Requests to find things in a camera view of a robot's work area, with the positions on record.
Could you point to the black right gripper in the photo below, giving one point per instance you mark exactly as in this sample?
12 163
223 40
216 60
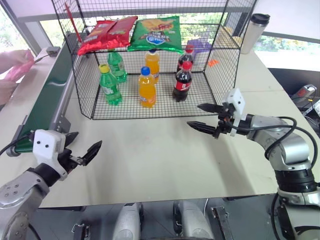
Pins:
225 121

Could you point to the small grey box with cable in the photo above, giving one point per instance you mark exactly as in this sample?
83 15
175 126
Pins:
52 51

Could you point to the person's hand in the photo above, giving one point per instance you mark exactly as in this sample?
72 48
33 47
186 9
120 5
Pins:
13 58
6 90

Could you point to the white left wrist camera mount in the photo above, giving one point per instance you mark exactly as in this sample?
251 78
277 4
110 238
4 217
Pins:
46 145

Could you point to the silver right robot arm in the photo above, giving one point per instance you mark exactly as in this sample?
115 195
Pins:
287 150

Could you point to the black side table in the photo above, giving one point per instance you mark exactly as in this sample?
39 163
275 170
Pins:
282 77

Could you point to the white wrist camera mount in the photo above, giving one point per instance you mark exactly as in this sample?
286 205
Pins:
46 145
236 100

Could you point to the silver rounded robot leg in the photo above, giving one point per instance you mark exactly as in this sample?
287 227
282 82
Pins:
127 222
192 221

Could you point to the pink snack packet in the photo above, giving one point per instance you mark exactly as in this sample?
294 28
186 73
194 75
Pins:
21 70

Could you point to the white tumbler black lid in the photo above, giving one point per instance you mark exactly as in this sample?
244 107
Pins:
255 32

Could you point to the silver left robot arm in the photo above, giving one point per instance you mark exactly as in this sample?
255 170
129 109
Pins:
17 190

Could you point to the cola bottle red cap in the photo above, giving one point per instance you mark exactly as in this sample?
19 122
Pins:
185 57
182 85

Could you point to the black metal bracket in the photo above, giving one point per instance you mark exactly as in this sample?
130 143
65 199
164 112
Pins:
80 231
223 222

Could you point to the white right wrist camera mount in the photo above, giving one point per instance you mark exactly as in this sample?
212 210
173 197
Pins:
236 100

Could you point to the purple box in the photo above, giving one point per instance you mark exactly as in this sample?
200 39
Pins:
198 46

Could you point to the green soda bottle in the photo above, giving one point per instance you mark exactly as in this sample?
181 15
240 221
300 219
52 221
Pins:
110 87
117 65

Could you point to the green chips bag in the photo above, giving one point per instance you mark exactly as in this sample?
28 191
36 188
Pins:
156 35

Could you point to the red hook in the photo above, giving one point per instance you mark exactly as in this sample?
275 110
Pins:
73 23

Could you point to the red chips bag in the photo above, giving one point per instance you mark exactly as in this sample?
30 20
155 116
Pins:
96 37
121 31

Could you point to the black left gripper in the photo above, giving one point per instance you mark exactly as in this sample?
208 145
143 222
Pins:
68 160

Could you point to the orange soda bottle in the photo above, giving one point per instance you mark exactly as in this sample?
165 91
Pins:
153 61
147 90

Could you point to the small orange object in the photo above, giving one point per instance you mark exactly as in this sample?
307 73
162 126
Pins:
212 63

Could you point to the yellow packet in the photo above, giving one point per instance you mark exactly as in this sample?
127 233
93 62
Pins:
236 41

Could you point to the green conveyor belt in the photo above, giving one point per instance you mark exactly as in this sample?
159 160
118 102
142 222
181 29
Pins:
50 82

